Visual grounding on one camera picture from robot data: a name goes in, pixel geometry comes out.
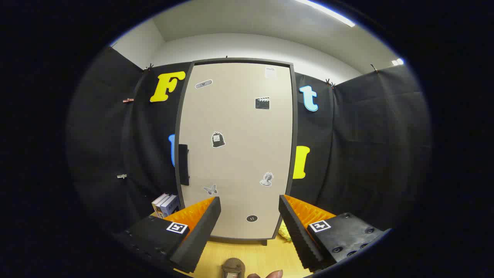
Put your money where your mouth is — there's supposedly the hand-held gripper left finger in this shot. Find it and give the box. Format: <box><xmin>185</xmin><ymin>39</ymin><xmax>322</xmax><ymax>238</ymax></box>
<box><xmin>116</xmin><ymin>196</ymin><xmax>222</xmax><ymax>274</ymax></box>

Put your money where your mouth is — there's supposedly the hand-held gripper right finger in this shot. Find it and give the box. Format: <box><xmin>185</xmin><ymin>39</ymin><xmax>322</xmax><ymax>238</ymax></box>
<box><xmin>279</xmin><ymin>195</ymin><xmax>390</xmax><ymax>273</ymax></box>

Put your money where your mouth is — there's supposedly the brown fuzzy shoe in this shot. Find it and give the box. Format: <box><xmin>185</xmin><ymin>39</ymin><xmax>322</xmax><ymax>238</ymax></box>
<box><xmin>222</xmin><ymin>258</ymin><xmax>246</xmax><ymax>278</ymax></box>

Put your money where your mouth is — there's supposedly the beige shoe cabinet door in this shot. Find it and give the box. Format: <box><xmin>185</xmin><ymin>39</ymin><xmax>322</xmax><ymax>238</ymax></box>
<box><xmin>178</xmin><ymin>62</ymin><xmax>293</xmax><ymax>241</ymax></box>

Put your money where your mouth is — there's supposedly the dark grey shoe cabinet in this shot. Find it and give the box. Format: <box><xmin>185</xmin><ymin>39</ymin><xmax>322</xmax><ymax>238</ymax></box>
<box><xmin>174</xmin><ymin>58</ymin><xmax>299</xmax><ymax>246</ymax></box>

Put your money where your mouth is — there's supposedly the yellow plush toy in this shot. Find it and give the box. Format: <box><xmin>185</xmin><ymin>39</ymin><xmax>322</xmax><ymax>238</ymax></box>
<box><xmin>278</xmin><ymin>220</ymin><xmax>292</xmax><ymax>242</ymax></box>

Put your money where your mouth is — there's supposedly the blue book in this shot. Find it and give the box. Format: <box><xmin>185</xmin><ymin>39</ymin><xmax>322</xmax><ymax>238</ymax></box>
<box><xmin>159</xmin><ymin>195</ymin><xmax>181</xmax><ymax>219</ymax></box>

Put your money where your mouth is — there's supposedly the white book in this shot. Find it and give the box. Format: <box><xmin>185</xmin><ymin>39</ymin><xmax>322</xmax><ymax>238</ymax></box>
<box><xmin>152</xmin><ymin>193</ymin><xmax>170</xmax><ymax>217</ymax></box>

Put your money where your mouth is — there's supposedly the black backdrop cloth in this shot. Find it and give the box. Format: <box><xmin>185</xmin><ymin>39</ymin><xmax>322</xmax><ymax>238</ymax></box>
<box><xmin>66</xmin><ymin>46</ymin><xmax>432</xmax><ymax>247</ymax></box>

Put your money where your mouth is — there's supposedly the ceiling light strip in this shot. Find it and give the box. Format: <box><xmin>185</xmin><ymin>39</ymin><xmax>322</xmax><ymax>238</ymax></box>
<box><xmin>296</xmin><ymin>0</ymin><xmax>356</xmax><ymax>27</ymax></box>

